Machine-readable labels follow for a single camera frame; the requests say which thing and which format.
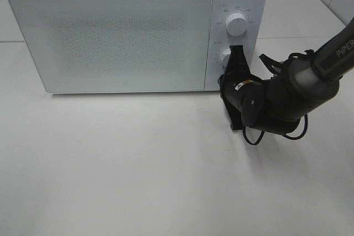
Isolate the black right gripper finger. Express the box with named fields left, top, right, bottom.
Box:
left=228, top=45, right=248, bottom=67

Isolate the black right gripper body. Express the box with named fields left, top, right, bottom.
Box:
left=220, top=65, right=263, bottom=131

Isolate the white microwave knob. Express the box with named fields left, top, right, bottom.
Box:
left=219, top=49, right=231, bottom=68
left=225, top=13, right=248, bottom=36

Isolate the white microwave door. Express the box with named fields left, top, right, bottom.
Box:
left=9, top=0, right=211, bottom=93

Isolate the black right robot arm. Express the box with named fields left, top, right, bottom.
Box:
left=218, top=22, right=353, bottom=139

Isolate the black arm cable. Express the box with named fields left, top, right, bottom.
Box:
left=240, top=49, right=315, bottom=146

